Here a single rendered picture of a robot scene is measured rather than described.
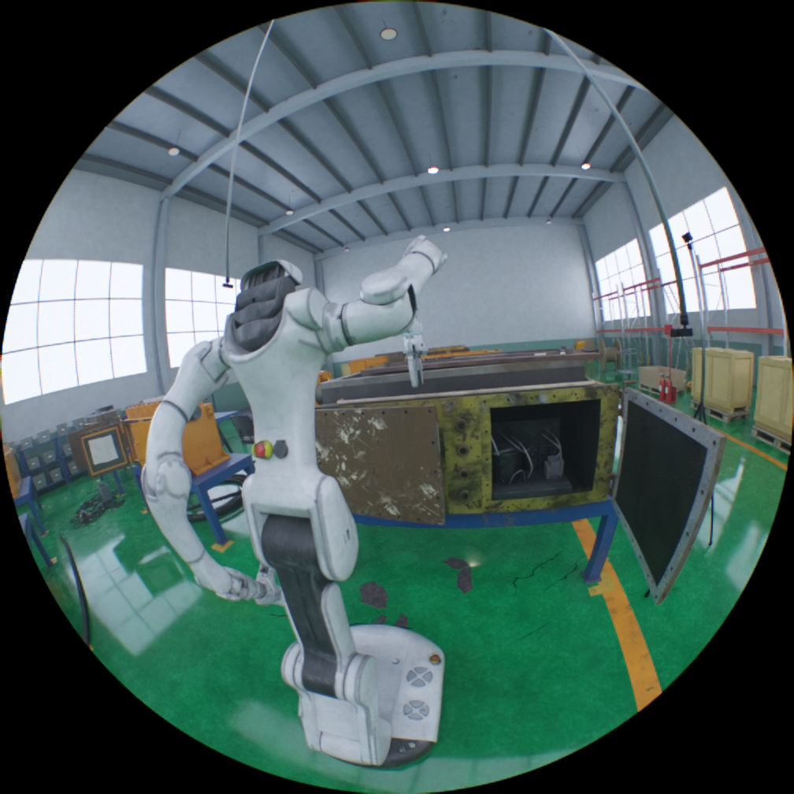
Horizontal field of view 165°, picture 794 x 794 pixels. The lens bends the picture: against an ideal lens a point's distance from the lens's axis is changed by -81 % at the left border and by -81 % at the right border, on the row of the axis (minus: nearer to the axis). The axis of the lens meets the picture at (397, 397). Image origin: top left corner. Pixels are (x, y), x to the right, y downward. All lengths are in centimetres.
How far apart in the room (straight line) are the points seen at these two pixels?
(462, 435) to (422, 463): 21
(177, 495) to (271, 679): 132
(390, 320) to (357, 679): 80
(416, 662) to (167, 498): 99
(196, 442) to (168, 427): 233
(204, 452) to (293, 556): 248
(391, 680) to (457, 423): 111
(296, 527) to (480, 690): 122
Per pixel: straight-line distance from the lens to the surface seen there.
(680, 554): 95
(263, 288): 55
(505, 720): 150
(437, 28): 842
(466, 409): 116
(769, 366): 515
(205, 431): 300
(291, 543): 58
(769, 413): 521
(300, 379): 52
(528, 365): 124
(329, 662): 79
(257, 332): 50
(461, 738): 147
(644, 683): 173
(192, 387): 65
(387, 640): 130
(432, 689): 116
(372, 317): 48
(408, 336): 104
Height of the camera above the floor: 145
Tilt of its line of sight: 10 degrees down
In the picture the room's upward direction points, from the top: 7 degrees counter-clockwise
